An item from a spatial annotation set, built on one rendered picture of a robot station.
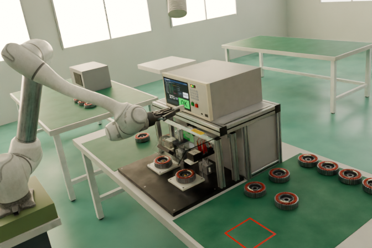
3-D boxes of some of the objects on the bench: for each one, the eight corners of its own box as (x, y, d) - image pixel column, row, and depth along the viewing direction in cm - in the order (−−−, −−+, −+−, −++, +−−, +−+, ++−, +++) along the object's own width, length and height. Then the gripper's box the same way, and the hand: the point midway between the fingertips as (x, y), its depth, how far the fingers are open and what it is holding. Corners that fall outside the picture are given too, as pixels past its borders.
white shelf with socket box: (168, 125, 291) (159, 70, 276) (145, 114, 320) (137, 64, 305) (202, 112, 308) (196, 60, 293) (178, 104, 338) (171, 56, 323)
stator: (183, 186, 195) (182, 180, 194) (172, 179, 204) (171, 172, 203) (200, 179, 200) (199, 172, 199) (188, 171, 209) (187, 165, 208)
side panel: (248, 180, 199) (244, 127, 188) (244, 178, 201) (240, 125, 191) (282, 162, 213) (280, 111, 203) (278, 160, 216) (276, 110, 205)
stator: (160, 171, 214) (159, 165, 213) (151, 164, 223) (150, 159, 222) (176, 164, 220) (175, 159, 218) (166, 158, 229) (165, 153, 227)
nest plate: (182, 191, 193) (182, 189, 192) (168, 181, 205) (168, 179, 204) (205, 180, 200) (205, 178, 200) (189, 171, 212) (189, 169, 212)
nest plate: (159, 175, 212) (159, 173, 212) (147, 166, 224) (146, 164, 223) (180, 165, 220) (180, 164, 219) (167, 158, 232) (167, 156, 231)
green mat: (113, 171, 228) (113, 171, 228) (81, 144, 276) (81, 143, 276) (226, 125, 275) (226, 125, 275) (181, 108, 324) (181, 108, 324)
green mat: (267, 301, 125) (267, 300, 125) (172, 221, 174) (172, 220, 174) (404, 192, 173) (404, 191, 173) (300, 153, 221) (300, 152, 221)
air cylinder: (207, 175, 206) (206, 166, 204) (199, 170, 212) (198, 162, 210) (213, 171, 208) (213, 163, 206) (206, 167, 214) (205, 159, 212)
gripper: (140, 124, 190) (177, 110, 202) (153, 130, 179) (191, 116, 191) (138, 110, 187) (176, 98, 199) (150, 116, 177) (190, 103, 189)
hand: (178, 109), depth 194 cm, fingers closed
